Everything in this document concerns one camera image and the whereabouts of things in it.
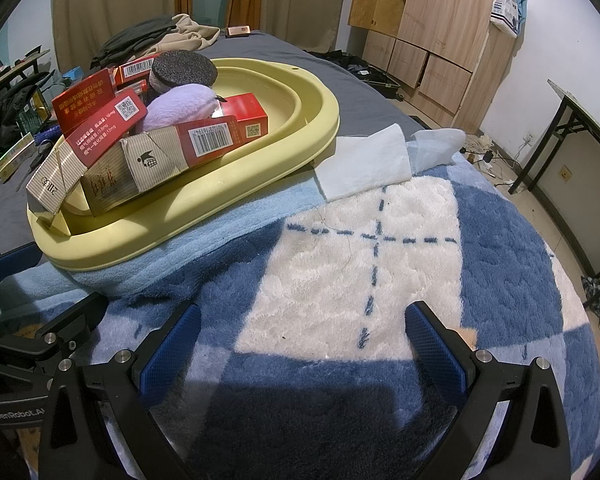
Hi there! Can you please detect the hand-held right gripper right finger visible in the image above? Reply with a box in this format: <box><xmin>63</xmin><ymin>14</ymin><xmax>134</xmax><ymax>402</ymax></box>
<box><xmin>404</xmin><ymin>300</ymin><xmax>573</xmax><ymax>480</ymax></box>

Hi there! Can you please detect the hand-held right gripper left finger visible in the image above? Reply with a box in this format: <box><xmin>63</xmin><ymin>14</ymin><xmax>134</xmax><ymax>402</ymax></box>
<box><xmin>37</xmin><ymin>303</ymin><xmax>203</xmax><ymax>480</ymax></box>

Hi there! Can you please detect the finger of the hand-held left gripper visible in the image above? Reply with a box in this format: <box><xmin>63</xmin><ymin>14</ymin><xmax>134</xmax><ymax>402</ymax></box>
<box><xmin>35</xmin><ymin>293</ymin><xmax>109</xmax><ymax>364</ymax></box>
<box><xmin>0</xmin><ymin>241</ymin><xmax>52</xmax><ymax>287</ymax></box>

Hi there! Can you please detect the red silver-banded cigarette box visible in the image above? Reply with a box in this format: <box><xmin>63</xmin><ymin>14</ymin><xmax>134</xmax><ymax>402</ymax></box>
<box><xmin>51</xmin><ymin>67</ymin><xmax>119</xmax><ymax>136</ymax></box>

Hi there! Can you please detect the yellow plastic basin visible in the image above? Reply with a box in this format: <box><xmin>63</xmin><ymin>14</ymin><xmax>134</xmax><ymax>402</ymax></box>
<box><xmin>26</xmin><ymin>57</ymin><xmax>341</xmax><ymax>274</ymax></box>

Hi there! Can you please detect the round black sponge puck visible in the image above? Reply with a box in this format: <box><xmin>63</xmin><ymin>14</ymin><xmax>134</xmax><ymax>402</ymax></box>
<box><xmin>147</xmin><ymin>51</ymin><xmax>219</xmax><ymax>96</ymax></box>

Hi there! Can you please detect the beige striped cigarette box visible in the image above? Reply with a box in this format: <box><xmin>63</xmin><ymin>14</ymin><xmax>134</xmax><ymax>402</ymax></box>
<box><xmin>25</xmin><ymin>147</ymin><xmax>89</xmax><ymax>216</ymax></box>

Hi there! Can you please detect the brown gold cigarette box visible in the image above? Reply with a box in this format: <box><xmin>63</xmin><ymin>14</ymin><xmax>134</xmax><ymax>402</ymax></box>
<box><xmin>79</xmin><ymin>157</ymin><xmax>144</xmax><ymax>219</ymax></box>

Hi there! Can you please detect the blue white checked blanket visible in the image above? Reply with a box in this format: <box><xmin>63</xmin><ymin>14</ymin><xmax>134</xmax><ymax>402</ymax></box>
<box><xmin>0</xmin><ymin>152</ymin><xmax>600</xmax><ymax>480</ymax></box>

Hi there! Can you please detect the black bag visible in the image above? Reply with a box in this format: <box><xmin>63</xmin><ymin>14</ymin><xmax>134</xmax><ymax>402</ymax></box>
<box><xmin>0</xmin><ymin>85</ymin><xmax>37</xmax><ymax>196</ymax></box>

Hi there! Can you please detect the beige red cigarette box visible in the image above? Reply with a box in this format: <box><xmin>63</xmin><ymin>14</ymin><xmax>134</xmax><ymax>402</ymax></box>
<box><xmin>120</xmin><ymin>114</ymin><xmax>239</xmax><ymax>194</ymax></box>

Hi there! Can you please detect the cluttered side desk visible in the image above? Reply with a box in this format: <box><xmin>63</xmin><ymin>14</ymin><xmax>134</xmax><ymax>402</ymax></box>
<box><xmin>0</xmin><ymin>47</ymin><xmax>51</xmax><ymax>96</ymax></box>

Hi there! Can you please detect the white folded tissue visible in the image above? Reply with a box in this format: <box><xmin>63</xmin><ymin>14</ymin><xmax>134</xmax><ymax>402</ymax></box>
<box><xmin>314</xmin><ymin>122</ymin><xmax>412</xmax><ymax>202</ymax></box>

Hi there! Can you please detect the purple plush puff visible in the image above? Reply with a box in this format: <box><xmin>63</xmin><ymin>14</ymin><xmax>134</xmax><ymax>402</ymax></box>
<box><xmin>139</xmin><ymin>83</ymin><xmax>221</xmax><ymax>134</ymax></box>

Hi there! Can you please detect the black-legged folding table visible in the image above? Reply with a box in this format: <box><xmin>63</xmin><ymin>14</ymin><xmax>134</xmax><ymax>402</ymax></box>
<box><xmin>507</xmin><ymin>78</ymin><xmax>600</xmax><ymax>281</ymax></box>

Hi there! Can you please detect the dark green garment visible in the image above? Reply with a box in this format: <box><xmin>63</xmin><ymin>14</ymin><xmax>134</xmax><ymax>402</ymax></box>
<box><xmin>91</xmin><ymin>16</ymin><xmax>181</xmax><ymax>69</ymax></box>

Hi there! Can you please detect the beige curtain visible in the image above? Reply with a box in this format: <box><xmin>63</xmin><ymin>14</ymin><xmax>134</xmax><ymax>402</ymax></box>
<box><xmin>52</xmin><ymin>0</ymin><xmax>177</xmax><ymax>62</ymax></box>
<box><xmin>260</xmin><ymin>0</ymin><xmax>354</xmax><ymax>54</ymax></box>

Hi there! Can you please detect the open black suitcase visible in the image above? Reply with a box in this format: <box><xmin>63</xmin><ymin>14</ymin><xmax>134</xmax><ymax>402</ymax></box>
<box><xmin>307</xmin><ymin>49</ymin><xmax>404</xmax><ymax>100</ymax></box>

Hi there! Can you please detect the wooden wardrobe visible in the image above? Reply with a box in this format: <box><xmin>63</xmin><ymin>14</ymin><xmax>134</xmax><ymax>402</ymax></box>
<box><xmin>347</xmin><ymin>0</ymin><xmax>532</xmax><ymax>134</ymax></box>

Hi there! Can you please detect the white hanging plastic bag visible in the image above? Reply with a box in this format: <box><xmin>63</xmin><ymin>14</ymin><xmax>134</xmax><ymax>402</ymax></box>
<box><xmin>490</xmin><ymin>0</ymin><xmax>529</xmax><ymax>39</ymax></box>

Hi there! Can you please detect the power strip with cables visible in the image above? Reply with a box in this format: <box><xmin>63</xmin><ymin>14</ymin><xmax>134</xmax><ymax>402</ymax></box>
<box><xmin>460</xmin><ymin>135</ymin><xmax>519</xmax><ymax>184</ymax></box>

